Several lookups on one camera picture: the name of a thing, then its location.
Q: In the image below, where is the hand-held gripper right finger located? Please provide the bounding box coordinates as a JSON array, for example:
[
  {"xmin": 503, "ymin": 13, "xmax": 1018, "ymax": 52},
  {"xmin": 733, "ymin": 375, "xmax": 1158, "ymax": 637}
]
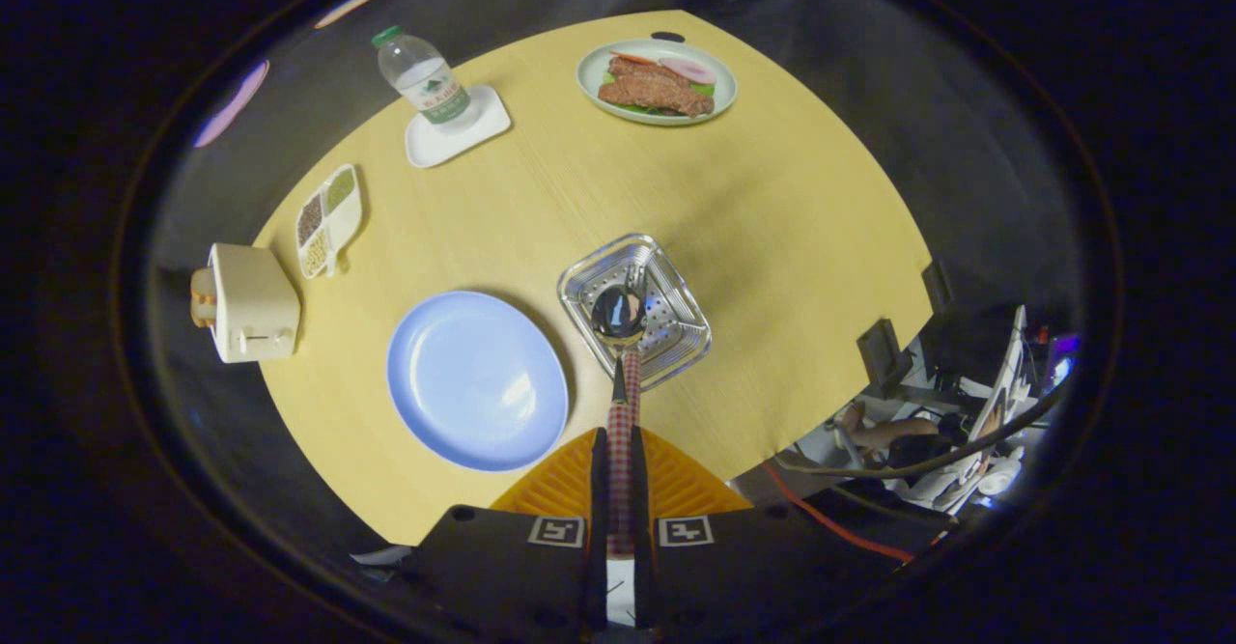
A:
[{"xmin": 631, "ymin": 425, "xmax": 851, "ymax": 637}]

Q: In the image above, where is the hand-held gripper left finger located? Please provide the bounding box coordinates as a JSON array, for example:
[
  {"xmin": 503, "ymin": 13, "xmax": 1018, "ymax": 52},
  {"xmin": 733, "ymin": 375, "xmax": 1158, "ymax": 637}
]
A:
[{"xmin": 410, "ymin": 427, "xmax": 609, "ymax": 635}]

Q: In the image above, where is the spoon with checked handle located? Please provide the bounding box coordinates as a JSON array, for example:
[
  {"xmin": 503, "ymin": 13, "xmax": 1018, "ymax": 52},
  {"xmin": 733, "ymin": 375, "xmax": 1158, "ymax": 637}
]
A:
[{"xmin": 590, "ymin": 284, "xmax": 648, "ymax": 558}]

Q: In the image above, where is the light blue plate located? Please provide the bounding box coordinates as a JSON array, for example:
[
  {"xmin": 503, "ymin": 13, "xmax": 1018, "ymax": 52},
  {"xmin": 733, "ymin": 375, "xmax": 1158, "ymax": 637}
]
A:
[{"xmin": 386, "ymin": 291, "xmax": 570, "ymax": 473}]

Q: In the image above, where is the person's leg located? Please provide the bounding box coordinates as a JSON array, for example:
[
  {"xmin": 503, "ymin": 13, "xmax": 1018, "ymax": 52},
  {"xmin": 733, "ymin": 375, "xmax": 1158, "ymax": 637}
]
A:
[{"xmin": 835, "ymin": 403, "xmax": 942, "ymax": 454}]

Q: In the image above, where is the perforated metal basket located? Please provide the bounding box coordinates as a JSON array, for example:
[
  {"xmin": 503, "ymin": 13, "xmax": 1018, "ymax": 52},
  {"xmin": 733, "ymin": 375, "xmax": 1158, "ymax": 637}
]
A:
[{"xmin": 557, "ymin": 233, "xmax": 713, "ymax": 392}]

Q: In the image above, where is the black table clamp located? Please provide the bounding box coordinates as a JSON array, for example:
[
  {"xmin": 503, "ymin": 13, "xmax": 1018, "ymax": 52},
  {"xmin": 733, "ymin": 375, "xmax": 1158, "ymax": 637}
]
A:
[
  {"xmin": 922, "ymin": 260, "xmax": 957, "ymax": 315},
  {"xmin": 857, "ymin": 319, "xmax": 904, "ymax": 389}
]

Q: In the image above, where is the white flat board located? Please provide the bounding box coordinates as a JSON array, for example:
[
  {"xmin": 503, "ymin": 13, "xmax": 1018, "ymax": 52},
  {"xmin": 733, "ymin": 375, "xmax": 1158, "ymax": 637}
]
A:
[{"xmin": 966, "ymin": 304, "xmax": 1030, "ymax": 457}]

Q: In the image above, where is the cream white toaster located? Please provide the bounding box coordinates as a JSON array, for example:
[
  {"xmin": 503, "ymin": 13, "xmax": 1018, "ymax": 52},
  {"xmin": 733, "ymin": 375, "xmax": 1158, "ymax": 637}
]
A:
[{"xmin": 209, "ymin": 242, "xmax": 301, "ymax": 364}]

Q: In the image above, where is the white divided bean dish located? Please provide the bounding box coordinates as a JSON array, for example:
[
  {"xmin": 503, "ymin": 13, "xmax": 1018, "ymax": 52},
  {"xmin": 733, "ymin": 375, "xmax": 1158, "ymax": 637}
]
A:
[{"xmin": 295, "ymin": 164, "xmax": 364, "ymax": 280}]

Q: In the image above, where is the toasted bread slice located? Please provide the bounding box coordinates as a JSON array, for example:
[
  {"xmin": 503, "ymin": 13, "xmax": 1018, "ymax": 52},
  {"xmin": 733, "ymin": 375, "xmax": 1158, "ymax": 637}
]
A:
[{"xmin": 190, "ymin": 267, "xmax": 218, "ymax": 328}]

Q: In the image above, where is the white square coaster tray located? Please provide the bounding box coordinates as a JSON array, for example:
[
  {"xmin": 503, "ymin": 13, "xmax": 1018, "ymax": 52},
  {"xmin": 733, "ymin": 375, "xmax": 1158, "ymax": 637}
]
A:
[{"xmin": 405, "ymin": 84, "xmax": 512, "ymax": 169}]

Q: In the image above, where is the brown grilled meat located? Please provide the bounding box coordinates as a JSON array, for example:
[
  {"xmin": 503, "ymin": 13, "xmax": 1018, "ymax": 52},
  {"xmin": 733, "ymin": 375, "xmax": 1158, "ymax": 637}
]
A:
[{"xmin": 598, "ymin": 55, "xmax": 716, "ymax": 119}]

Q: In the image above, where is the clear water bottle green cap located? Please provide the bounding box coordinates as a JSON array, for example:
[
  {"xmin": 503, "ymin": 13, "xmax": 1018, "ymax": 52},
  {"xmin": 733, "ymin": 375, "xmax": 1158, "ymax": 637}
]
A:
[{"xmin": 372, "ymin": 26, "xmax": 481, "ymax": 133}]

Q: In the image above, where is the pink round food slice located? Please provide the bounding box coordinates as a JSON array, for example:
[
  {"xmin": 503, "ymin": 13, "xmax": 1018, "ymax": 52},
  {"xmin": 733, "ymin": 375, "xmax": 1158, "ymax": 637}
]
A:
[{"xmin": 660, "ymin": 56, "xmax": 717, "ymax": 85}]

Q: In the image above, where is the pale green food plate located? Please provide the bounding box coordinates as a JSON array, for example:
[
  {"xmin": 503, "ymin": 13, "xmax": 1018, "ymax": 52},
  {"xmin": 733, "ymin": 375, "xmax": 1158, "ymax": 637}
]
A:
[{"xmin": 576, "ymin": 39, "xmax": 739, "ymax": 126}]

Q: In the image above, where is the orange cable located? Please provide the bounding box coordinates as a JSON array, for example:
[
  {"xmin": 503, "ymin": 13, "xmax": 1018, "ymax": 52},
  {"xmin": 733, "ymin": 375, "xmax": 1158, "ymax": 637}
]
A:
[{"xmin": 761, "ymin": 462, "xmax": 915, "ymax": 563}]

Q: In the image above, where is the black cable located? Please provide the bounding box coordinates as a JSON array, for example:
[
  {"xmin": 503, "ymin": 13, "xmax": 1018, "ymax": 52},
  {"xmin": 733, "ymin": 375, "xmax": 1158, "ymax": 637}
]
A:
[{"xmin": 775, "ymin": 388, "xmax": 1065, "ymax": 481}]

